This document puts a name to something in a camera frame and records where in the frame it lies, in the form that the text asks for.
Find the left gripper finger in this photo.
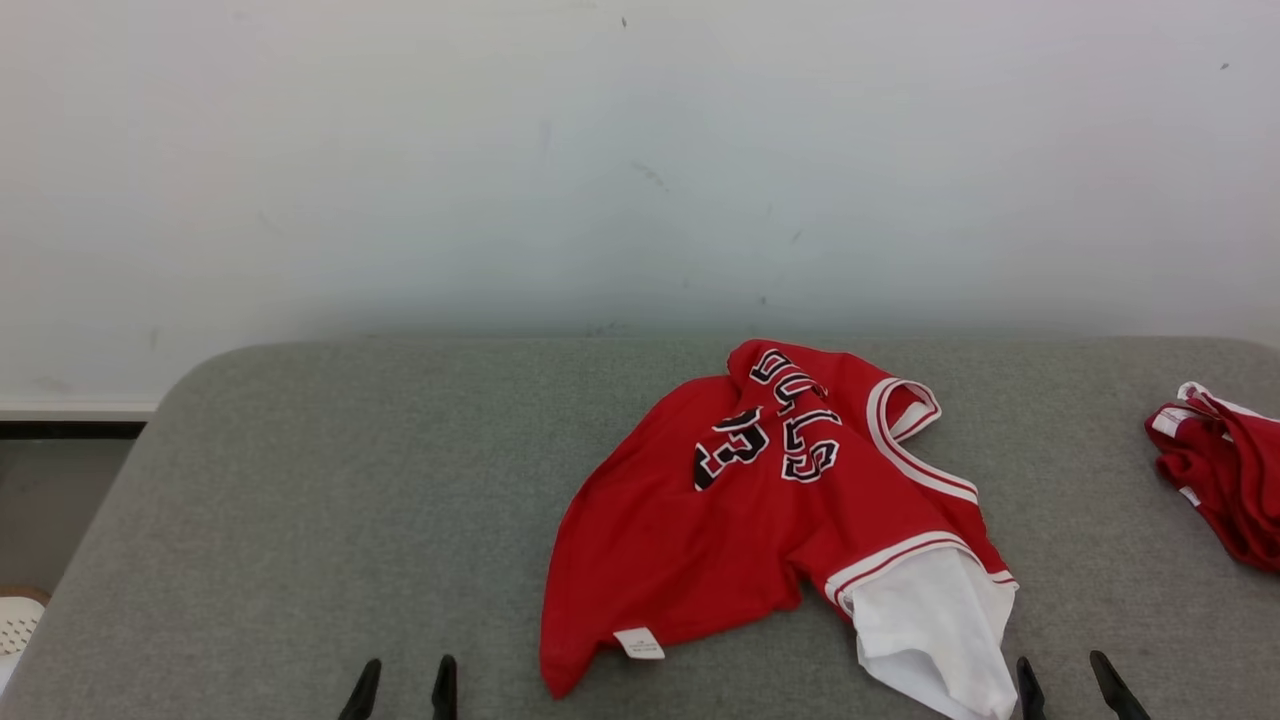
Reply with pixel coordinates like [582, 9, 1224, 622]
[431, 654, 460, 720]
[337, 657, 383, 720]

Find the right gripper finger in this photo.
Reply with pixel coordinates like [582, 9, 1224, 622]
[1090, 650, 1154, 720]
[1016, 656, 1048, 720]

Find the plain red garment white trim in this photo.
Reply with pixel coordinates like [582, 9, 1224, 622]
[1144, 381, 1280, 573]

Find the red jersey with number print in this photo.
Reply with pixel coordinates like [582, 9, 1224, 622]
[539, 339, 1021, 720]

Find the white plastic laundry basket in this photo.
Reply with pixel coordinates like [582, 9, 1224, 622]
[0, 588, 49, 696]

